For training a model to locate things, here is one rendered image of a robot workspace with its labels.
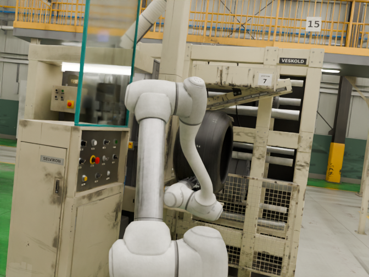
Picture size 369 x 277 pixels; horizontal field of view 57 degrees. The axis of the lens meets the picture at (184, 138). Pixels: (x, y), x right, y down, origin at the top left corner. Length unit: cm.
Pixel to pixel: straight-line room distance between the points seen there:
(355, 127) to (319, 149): 131
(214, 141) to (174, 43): 74
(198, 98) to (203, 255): 57
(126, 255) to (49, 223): 91
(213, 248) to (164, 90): 59
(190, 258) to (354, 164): 1092
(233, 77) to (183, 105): 118
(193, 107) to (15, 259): 136
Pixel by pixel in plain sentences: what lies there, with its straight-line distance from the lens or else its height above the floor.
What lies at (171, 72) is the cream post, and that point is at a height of 167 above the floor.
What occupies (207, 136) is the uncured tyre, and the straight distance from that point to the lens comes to 201.
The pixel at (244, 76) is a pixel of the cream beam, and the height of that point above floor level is 171.
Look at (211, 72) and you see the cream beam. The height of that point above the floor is 172.
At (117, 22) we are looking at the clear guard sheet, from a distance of 213.
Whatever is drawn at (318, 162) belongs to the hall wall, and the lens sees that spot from 1158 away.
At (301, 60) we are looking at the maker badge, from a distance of 274.
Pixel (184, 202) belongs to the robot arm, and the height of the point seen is 96.
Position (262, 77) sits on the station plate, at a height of 171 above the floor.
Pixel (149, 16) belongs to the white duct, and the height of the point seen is 212.
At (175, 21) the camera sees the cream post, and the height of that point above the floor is 200.
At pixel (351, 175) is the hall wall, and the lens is 1190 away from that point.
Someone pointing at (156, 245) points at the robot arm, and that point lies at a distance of 113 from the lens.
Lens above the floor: 136
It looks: 3 degrees down
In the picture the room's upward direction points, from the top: 6 degrees clockwise
